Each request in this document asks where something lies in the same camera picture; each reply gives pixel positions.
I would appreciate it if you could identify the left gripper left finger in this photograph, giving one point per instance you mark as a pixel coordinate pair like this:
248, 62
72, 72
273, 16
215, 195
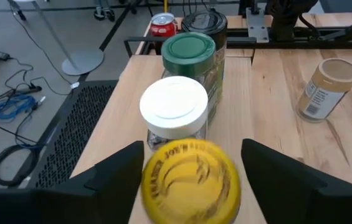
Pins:
69, 205

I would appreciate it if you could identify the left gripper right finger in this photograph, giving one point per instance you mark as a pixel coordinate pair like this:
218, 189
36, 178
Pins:
303, 199

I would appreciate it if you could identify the tan lid furikake jar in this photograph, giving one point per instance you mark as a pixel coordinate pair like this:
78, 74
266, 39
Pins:
325, 93

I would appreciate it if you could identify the yellow lid spice jar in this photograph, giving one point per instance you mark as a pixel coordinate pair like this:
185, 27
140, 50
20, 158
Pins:
191, 183

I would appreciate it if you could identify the white lid bagel seasoning jar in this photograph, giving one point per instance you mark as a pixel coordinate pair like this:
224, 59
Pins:
174, 105

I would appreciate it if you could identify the green lid spice jar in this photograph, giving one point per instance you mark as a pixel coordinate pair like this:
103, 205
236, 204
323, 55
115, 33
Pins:
188, 53

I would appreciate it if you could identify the black lid oregano jar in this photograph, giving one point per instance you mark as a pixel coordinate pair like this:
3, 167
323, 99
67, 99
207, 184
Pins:
205, 21

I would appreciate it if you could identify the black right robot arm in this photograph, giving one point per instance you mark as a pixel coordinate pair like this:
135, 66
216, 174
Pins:
288, 15

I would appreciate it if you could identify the small white tag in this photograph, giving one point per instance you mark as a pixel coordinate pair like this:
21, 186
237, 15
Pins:
74, 85

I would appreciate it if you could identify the black power strip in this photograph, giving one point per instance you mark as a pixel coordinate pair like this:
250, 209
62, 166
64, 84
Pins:
29, 89

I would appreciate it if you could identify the grey round-base pole stand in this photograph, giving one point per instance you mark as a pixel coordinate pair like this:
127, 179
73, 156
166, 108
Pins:
83, 62

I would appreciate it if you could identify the grey metal mounting plate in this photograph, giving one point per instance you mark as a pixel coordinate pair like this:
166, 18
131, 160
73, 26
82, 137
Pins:
256, 28

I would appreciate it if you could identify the wheeled equipment base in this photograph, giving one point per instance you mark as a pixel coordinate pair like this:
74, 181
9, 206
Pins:
104, 14

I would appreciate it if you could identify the red cola can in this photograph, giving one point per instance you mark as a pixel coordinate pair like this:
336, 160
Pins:
163, 29

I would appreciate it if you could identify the black aluminium table frame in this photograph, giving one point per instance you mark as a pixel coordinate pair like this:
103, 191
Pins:
319, 44

